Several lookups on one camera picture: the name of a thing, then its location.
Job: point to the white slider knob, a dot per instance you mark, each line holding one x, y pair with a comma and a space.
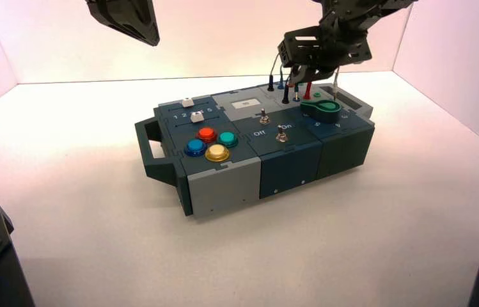
197, 117
187, 102

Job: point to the white number display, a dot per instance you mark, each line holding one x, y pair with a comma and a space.
246, 103

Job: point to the teal push button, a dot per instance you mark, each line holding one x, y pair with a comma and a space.
227, 139

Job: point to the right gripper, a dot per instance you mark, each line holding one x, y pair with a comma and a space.
324, 48

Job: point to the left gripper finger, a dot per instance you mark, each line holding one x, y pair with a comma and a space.
146, 19
116, 15

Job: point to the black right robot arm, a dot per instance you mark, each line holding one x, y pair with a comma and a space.
362, 12

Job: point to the green rotary knob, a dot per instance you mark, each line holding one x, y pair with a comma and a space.
325, 110

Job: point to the blue push button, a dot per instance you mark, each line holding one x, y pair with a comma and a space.
195, 147

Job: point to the red push button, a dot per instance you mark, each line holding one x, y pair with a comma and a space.
207, 134

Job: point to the dark teal grey control box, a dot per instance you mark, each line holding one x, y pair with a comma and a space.
222, 190

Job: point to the metal toggle switch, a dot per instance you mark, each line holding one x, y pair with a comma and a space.
281, 134
265, 118

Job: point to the yellow push button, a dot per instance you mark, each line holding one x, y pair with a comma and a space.
217, 152

